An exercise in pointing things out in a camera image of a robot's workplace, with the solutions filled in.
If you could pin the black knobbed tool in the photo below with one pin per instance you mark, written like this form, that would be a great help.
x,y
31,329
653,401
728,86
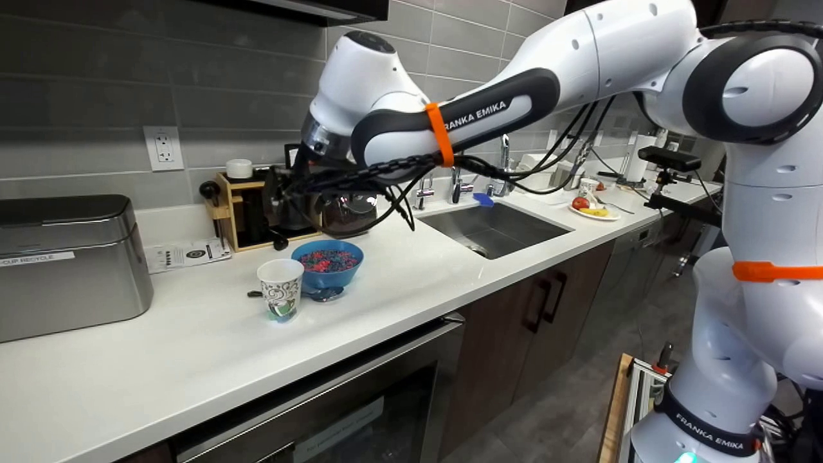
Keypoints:
x,y
209,190

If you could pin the small chrome tap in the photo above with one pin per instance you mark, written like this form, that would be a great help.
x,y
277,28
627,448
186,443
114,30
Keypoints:
x,y
456,188
423,193

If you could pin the yellow banana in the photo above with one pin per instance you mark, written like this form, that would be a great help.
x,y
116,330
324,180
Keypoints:
x,y
595,211

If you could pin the tall chrome tap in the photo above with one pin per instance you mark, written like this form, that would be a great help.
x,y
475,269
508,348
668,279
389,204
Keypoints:
x,y
505,161

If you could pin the dark overhead cabinet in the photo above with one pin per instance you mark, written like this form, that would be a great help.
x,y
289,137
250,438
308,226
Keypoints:
x,y
308,9

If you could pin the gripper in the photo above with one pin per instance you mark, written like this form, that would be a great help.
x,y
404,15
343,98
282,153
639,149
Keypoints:
x,y
289,199

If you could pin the blue bowl with coloured cereal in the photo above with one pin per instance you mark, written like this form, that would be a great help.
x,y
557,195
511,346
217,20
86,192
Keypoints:
x,y
328,273

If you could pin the camera on mount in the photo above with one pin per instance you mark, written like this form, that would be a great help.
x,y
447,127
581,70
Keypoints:
x,y
669,158

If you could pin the red apple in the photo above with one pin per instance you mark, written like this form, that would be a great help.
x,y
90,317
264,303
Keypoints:
x,y
580,203

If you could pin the printed paper card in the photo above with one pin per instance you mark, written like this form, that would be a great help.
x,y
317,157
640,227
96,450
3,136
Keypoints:
x,y
186,254

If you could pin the patterned paper coffee cup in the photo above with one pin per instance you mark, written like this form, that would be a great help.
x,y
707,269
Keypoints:
x,y
281,289

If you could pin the wooden organizer box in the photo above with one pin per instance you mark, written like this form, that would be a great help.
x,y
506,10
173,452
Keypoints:
x,y
226,212

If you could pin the blue sponge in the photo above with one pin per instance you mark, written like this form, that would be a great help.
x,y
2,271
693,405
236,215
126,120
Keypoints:
x,y
483,200

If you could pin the small white cup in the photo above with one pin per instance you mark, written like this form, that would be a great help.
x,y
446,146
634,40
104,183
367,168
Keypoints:
x,y
239,168

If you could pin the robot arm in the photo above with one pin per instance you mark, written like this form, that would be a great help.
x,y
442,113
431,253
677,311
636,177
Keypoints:
x,y
617,58

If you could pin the white plate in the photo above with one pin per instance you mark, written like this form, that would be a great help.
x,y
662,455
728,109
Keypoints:
x,y
604,217

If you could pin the stainless steel bin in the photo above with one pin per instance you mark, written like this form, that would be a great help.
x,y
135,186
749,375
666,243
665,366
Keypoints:
x,y
64,270

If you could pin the white wall socket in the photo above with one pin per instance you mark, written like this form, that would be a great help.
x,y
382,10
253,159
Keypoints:
x,y
163,148

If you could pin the glass coffee carafe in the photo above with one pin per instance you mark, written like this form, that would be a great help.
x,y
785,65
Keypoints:
x,y
350,217

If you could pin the stainless steel sink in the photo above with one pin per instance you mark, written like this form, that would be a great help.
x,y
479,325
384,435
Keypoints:
x,y
495,228

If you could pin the dark wood cabinet door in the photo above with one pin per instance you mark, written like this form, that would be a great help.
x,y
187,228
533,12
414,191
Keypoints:
x,y
488,366
578,308

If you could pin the paper towel roll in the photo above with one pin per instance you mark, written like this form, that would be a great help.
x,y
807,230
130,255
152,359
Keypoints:
x,y
638,161

